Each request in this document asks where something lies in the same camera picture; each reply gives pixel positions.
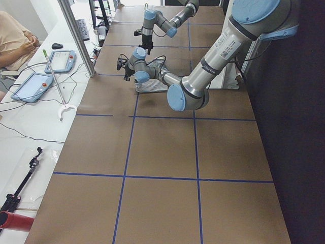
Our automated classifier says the near teach pendant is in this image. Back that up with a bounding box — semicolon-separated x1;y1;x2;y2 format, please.
11;73;53;103

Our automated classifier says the black tripod stick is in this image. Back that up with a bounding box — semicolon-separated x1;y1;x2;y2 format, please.
1;147;43;212

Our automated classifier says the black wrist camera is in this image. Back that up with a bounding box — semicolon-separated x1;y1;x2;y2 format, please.
134;29;143;36
116;57;128;71

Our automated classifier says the aluminium frame post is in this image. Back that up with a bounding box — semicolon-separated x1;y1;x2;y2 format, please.
58;0;95;77

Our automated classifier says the chrome metal rod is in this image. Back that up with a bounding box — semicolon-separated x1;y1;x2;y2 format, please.
42;49;77;121

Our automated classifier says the black keyboard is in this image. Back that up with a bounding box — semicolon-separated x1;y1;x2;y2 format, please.
75;19;90;41

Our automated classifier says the black computer mouse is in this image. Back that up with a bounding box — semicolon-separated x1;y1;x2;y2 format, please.
51;43;63;50

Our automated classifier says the person in beige shirt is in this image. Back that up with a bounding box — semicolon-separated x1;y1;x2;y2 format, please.
1;11;41;71

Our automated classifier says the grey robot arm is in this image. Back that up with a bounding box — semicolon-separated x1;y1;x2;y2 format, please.
134;0;200;54
117;0;301;111

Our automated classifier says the far teach pendant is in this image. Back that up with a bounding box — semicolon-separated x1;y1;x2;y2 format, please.
48;50;76;74

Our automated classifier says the red cylinder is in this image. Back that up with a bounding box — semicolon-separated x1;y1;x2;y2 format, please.
1;211;35;232

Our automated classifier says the blue white striped polo shirt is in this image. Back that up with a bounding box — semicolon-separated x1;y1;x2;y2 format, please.
135;56;168;93

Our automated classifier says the teach pendant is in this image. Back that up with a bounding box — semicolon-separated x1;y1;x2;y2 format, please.
11;73;53;103
48;50;76;74

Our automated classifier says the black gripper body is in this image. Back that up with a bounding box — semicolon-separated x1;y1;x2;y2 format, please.
123;62;135;81
139;35;153;55

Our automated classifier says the left black braided cable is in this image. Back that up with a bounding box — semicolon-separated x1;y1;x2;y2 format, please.
119;52;167;69

